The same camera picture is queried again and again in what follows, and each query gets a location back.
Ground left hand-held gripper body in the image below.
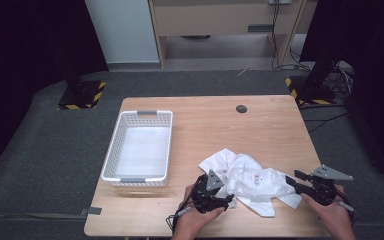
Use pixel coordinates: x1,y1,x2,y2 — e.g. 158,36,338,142
189,169,226,214

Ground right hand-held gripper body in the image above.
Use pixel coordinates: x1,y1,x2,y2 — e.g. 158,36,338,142
304,164,354,206

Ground white printed t-shirt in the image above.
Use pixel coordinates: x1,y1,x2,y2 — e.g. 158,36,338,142
198,147,304,218

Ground white plastic basket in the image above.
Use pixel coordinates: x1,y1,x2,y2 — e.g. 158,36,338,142
100,109,174,188

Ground person's left hand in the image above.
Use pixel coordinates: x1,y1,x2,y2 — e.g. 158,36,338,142
172,184,226,240

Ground person's right hand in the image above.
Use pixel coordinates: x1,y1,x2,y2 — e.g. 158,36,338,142
300,184,357,240

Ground black stand with striped base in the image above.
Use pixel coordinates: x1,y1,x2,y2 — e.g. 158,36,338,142
284,61,337,106
58,68,107,110

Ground grey tape strip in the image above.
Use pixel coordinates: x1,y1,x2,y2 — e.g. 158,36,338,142
79,206,103,216

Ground black curtain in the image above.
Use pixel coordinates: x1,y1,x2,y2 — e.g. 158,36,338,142
0,0,109,188
299,0,384,183

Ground light wooden desk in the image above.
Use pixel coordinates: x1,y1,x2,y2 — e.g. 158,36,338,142
148,0,319,68

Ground white partition panel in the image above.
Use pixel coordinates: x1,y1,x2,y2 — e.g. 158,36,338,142
84,0,161,64

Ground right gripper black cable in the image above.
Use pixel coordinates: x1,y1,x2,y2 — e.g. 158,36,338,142
336,193,356,228

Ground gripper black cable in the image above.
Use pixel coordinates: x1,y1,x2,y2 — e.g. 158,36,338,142
336,193,356,228
165,199,194,234

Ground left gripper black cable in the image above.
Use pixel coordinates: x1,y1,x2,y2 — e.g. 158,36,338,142
165,199,194,234

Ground black floor cable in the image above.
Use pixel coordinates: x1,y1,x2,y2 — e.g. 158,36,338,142
301,111,349,133

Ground tangled floor cable bundle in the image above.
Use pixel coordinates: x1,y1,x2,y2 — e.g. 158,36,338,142
326,61,355,101

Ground hanging black cables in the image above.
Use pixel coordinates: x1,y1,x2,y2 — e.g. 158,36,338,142
271,3,311,71

